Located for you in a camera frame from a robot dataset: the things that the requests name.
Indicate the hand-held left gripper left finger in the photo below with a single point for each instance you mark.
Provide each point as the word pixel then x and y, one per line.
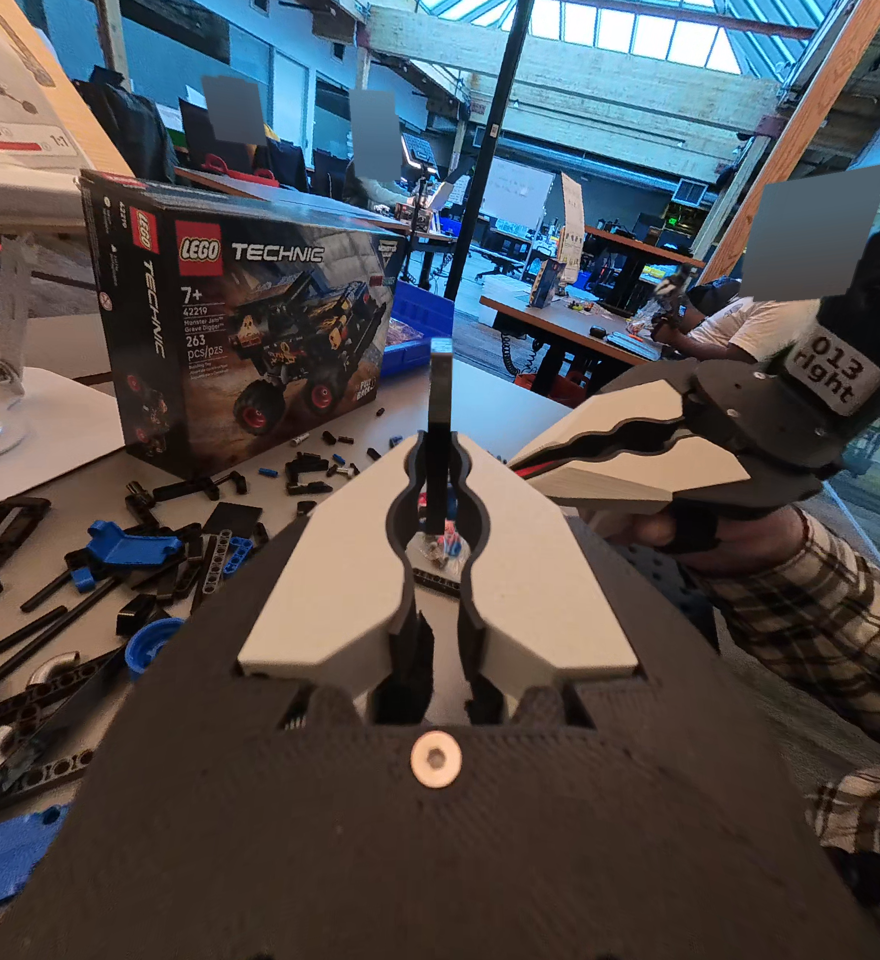
pixel 320 600

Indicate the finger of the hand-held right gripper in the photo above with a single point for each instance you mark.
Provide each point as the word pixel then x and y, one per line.
pixel 657 472
pixel 620 409

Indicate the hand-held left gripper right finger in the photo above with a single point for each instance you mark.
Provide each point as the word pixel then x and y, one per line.
pixel 552 600

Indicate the red toy axle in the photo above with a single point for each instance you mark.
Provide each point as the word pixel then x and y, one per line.
pixel 536 471

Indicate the person's right forearm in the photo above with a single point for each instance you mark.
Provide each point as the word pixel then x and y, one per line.
pixel 822 622

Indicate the grey desk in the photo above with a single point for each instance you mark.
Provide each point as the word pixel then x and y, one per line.
pixel 500 405

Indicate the person's right hand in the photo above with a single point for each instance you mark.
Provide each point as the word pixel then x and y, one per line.
pixel 747 536

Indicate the blue angled toy beam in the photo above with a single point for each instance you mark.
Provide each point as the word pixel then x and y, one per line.
pixel 238 553

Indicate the clear bag of toy parts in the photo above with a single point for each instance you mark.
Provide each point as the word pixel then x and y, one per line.
pixel 451 546

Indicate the black straight toy beam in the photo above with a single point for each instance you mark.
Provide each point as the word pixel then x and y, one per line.
pixel 436 581

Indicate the black flat toy tile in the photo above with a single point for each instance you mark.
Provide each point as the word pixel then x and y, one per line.
pixel 233 519

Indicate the scatter of small toy pins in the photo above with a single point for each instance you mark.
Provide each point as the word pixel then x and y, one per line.
pixel 308 466

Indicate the small dark carton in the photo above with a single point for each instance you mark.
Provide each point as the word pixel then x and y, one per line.
pixel 548 283

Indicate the blue toy wheel rim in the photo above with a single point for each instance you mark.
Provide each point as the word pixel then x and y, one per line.
pixel 151 649

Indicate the pile of black toy beams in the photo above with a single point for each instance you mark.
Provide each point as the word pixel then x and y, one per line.
pixel 139 611

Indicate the tan sign board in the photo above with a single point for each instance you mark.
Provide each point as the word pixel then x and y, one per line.
pixel 571 225

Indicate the blue toy fender piece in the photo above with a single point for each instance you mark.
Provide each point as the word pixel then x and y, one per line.
pixel 132 546

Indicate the blue plastic bin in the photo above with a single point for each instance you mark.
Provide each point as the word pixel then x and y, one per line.
pixel 417 322

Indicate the whiteboard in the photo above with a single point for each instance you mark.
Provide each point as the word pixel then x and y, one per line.
pixel 518 191

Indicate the black toy truck box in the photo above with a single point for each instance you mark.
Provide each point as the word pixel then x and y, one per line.
pixel 259 337

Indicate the black pole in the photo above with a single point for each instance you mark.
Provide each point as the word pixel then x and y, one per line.
pixel 496 135

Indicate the blue flat toy panel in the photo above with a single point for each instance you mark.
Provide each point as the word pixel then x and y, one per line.
pixel 4 862

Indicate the black jacket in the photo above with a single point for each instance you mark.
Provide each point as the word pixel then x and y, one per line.
pixel 128 127

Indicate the instruction booklet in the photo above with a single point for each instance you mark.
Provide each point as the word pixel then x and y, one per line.
pixel 12 97

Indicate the wooden support post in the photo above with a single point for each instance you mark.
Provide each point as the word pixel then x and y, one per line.
pixel 800 127

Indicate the black toy frame piece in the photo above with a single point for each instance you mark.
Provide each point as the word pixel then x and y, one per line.
pixel 19 506

